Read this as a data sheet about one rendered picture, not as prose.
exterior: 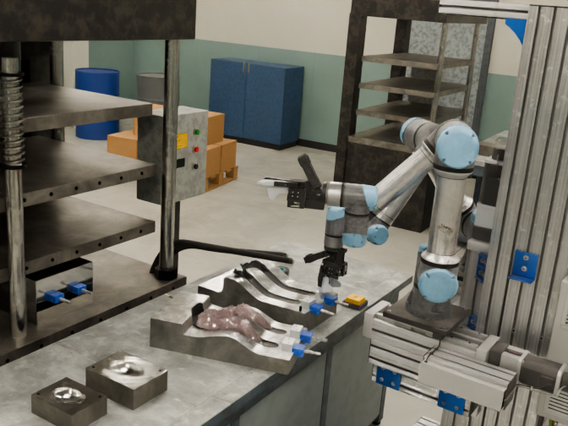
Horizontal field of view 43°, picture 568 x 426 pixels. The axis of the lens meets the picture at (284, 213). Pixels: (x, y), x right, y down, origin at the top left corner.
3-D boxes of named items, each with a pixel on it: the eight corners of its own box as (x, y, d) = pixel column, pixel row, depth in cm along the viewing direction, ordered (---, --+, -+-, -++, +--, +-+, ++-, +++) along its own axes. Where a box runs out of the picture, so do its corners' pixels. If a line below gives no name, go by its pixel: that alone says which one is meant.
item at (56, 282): (92, 303, 283) (92, 261, 278) (36, 325, 261) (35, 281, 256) (10, 270, 308) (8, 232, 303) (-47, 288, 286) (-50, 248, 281)
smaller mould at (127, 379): (167, 390, 223) (167, 369, 221) (133, 411, 211) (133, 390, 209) (120, 368, 233) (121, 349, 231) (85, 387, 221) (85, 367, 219)
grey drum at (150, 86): (177, 137, 1008) (180, 73, 982) (179, 145, 952) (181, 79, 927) (135, 135, 997) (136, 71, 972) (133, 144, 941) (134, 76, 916)
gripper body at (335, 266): (337, 281, 269) (340, 251, 266) (317, 275, 274) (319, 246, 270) (346, 275, 276) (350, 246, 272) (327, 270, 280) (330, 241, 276)
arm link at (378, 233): (465, 139, 253) (385, 253, 258) (449, 133, 263) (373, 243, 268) (442, 122, 248) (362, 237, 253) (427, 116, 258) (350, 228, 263)
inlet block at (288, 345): (321, 357, 245) (322, 343, 243) (318, 364, 240) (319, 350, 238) (284, 351, 248) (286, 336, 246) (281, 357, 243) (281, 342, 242)
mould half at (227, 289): (335, 313, 287) (339, 281, 283) (302, 335, 266) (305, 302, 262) (235, 281, 312) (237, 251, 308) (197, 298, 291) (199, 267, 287)
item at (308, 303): (336, 319, 267) (338, 305, 266) (330, 323, 263) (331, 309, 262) (306, 308, 274) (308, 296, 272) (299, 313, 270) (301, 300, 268)
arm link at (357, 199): (375, 216, 214) (378, 188, 211) (338, 212, 215) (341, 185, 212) (375, 210, 221) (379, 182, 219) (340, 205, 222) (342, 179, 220)
